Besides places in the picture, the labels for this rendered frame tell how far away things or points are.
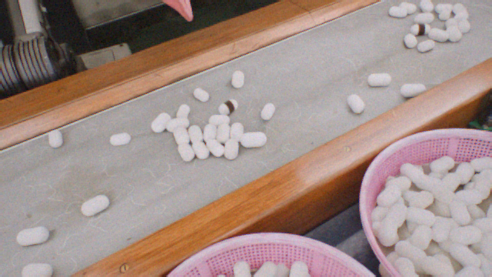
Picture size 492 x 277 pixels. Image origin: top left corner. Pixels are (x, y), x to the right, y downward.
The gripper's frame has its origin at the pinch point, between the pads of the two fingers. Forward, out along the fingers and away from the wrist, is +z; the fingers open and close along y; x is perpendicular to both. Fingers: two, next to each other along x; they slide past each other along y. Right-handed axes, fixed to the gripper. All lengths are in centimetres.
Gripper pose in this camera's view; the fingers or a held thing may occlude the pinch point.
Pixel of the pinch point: (188, 15)
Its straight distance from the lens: 64.8
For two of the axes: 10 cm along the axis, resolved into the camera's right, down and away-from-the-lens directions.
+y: 8.6, -4.2, 3.0
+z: 4.6, 8.8, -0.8
